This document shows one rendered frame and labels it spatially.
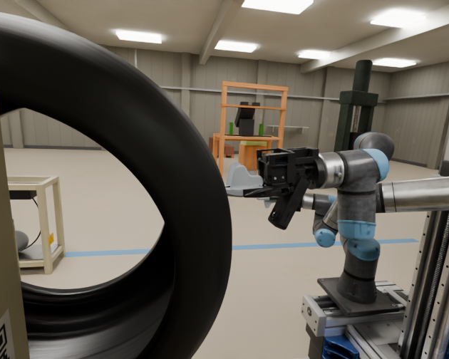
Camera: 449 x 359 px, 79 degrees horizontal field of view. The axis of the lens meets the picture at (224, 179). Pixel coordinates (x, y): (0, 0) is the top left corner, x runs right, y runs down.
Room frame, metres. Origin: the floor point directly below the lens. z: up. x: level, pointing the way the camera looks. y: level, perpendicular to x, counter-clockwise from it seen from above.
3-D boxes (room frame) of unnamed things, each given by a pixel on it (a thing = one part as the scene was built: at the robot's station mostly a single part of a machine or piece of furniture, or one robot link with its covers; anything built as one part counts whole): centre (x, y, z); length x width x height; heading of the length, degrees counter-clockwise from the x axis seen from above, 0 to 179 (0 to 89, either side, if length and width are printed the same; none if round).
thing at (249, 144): (7.41, -0.47, 1.11); 1.68 x 1.50 x 2.21; 103
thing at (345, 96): (6.08, -2.76, 1.34); 0.87 x 0.72 x 2.69; 100
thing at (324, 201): (1.18, -0.45, 1.04); 0.11 x 0.08 x 0.09; 75
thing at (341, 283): (1.01, -0.56, 0.77); 0.15 x 0.15 x 0.10
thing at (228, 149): (10.33, 0.19, 0.34); 1.14 x 0.81 x 0.67; 11
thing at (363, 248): (1.02, -0.56, 0.88); 0.13 x 0.12 x 0.14; 165
